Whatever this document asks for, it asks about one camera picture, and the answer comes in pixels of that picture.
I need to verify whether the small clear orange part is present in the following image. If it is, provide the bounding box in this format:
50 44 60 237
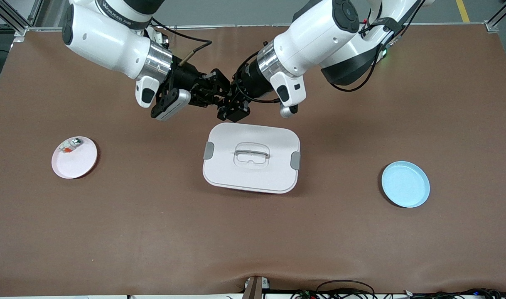
58 138 84 154

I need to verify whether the light blue round plate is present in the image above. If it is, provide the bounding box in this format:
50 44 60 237
381 161 431 208

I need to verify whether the aluminium frame post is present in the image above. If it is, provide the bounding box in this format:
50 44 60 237
0 0 44 43
484 0 506 34

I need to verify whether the white lidded storage box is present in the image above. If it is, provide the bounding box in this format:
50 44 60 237
202 122 302 195

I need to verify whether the brown table edge bracket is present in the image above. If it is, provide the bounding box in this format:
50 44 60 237
241 275 271 299

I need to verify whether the black cable bundle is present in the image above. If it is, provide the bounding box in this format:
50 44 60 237
290 280 506 299

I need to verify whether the aluminium table edge rail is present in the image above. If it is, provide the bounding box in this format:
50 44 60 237
27 23 491 32

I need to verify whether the pink round plate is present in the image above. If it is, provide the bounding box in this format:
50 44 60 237
52 136 98 179

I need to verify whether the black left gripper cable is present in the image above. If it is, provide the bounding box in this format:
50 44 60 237
236 0 425 104

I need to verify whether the brown table cover mat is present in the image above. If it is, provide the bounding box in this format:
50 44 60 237
0 24 506 297

